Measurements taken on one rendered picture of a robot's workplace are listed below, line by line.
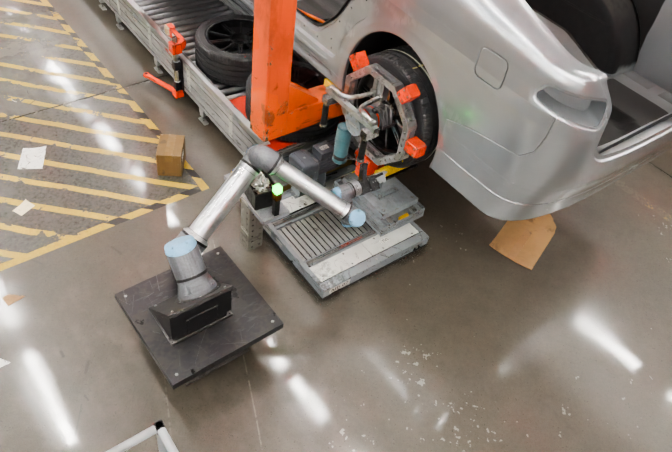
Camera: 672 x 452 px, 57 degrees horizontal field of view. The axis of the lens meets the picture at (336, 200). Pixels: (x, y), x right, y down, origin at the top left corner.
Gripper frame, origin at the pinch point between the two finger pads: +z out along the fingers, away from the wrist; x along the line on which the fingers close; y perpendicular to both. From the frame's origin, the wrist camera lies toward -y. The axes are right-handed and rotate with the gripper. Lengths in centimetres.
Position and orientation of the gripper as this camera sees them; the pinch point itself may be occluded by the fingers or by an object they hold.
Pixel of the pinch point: (384, 171)
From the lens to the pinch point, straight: 348.5
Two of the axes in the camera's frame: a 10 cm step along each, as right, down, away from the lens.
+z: 8.0, -3.4, 5.0
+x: 5.1, -0.7, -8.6
